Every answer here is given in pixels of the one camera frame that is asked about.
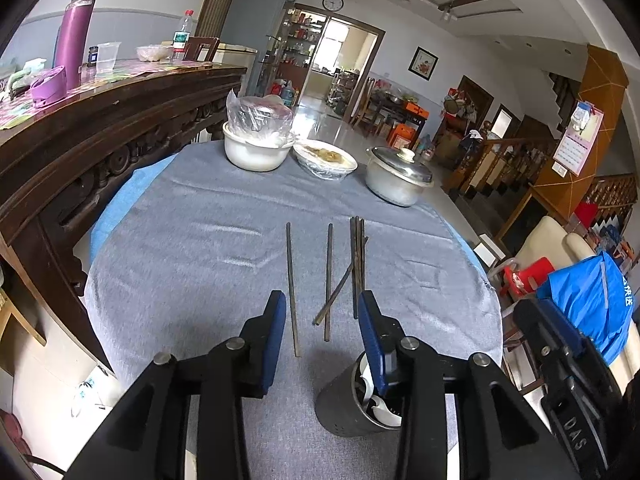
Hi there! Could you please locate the pink wall calendar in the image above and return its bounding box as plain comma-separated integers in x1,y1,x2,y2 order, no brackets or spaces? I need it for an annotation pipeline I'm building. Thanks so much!
552,101,605,177

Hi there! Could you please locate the white ceramic pot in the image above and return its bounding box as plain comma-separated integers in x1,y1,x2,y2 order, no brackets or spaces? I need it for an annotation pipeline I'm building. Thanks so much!
222,120,297,173

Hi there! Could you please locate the dark wooden dining table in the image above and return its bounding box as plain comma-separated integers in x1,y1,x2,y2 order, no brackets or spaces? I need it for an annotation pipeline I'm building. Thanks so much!
367,92,428,136

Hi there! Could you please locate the framed wall picture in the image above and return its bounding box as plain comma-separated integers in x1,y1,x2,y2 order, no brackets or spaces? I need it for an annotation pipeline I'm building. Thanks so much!
408,46,436,81

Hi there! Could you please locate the clear bowl with food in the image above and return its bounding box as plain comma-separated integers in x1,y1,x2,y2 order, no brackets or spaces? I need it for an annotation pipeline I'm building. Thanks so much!
136,44,174,63

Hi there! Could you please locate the grey tablecloth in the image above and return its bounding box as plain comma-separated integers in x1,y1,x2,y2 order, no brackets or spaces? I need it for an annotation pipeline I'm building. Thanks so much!
82,137,505,480

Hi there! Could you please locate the clear plastic cup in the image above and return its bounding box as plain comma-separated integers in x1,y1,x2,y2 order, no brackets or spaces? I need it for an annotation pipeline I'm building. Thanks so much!
96,41,122,75

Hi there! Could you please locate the red plastic stool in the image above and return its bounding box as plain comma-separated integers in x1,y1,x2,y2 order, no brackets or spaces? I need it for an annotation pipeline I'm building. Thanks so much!
501,256,556,301

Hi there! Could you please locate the orange wooden pillar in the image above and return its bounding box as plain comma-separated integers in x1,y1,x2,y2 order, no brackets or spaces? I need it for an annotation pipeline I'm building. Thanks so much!
495,44,628,256

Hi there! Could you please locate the clear water bottle red cap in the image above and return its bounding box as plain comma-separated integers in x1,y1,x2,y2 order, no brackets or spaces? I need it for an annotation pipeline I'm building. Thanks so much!
172,9,195,63

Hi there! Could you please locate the dark grey perforated utensil holder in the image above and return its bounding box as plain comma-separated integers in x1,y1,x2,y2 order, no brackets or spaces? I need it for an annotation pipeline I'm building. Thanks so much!
315,350,416,442

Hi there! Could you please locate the carved dark wooden sideboard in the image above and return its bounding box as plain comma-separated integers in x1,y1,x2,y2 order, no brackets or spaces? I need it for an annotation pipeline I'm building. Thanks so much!
0,57,248,376

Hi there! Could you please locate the beige armchair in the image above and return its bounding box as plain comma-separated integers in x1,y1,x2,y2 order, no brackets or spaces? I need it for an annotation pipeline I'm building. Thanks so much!
510,215,596,273

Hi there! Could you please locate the grey refrigerator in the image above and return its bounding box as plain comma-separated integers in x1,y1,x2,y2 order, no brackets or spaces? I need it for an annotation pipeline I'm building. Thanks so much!
220,0,297,98

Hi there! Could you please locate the small white step stool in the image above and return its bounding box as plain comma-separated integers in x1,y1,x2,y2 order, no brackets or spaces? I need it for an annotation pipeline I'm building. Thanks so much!
472,242,501,267

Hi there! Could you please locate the orange cardboard box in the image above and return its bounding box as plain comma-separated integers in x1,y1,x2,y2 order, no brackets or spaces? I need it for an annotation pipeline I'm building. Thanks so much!
387,122,416,146

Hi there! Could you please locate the floral sideboard cover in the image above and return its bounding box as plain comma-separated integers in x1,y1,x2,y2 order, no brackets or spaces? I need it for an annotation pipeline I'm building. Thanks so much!
0,57,221,131

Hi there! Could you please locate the dark wooden chopstick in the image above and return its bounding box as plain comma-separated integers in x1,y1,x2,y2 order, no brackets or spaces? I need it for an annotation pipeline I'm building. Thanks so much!
349,217,359,321
354,216,364,296
359,219,368,293
313,237,369,326
286,222,302,358
324,223,334,341

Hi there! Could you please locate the white ceramic spoon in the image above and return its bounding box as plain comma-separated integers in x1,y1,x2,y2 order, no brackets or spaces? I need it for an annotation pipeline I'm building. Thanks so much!
360,360,406,423

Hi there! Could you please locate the white chest freezer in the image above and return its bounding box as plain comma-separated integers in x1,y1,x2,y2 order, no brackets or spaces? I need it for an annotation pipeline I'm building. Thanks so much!
215,42,258,68

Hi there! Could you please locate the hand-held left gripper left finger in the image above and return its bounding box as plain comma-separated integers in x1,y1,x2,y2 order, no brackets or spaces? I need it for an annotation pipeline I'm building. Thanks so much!
65,289,288,480

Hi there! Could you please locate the purple thermos bottle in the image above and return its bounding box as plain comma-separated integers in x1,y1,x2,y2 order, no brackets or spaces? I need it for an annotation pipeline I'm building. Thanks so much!
54,0,96,88

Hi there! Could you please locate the white bowl with plastic wrap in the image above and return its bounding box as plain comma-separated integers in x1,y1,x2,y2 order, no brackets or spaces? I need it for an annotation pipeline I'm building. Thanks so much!
292,139,359,181

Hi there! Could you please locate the clear plastic bag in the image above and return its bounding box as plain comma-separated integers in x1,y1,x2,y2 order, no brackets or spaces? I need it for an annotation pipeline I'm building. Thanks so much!
226,89,295,143

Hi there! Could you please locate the metal cooking pot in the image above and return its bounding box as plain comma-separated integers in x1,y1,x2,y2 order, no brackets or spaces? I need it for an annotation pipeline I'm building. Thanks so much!
366,160,426,208

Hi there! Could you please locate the wooden chair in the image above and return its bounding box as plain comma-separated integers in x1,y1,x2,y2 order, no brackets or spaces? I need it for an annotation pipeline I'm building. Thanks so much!
182,36,221,64

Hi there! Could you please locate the purple round container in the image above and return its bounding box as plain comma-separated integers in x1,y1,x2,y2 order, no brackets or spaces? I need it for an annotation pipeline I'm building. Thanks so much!
29,66,68,108

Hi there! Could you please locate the light blue table cover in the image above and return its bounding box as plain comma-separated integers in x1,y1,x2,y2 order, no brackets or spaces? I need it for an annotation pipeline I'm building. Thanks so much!
90,152,501,286

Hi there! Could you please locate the metal pot lid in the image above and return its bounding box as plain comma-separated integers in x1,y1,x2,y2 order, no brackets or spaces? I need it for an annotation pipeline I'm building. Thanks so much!
366,146,435,186

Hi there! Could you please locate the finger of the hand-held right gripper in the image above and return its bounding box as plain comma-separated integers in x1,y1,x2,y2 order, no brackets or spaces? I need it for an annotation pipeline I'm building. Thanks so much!
514,299,591,381

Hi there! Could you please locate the glass display shelf with bottles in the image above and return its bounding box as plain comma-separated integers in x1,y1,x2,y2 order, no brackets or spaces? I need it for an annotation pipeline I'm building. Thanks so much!
280,7,326,91

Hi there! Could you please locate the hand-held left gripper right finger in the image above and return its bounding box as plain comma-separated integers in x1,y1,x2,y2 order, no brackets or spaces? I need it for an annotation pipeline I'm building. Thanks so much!
357,289,581,480

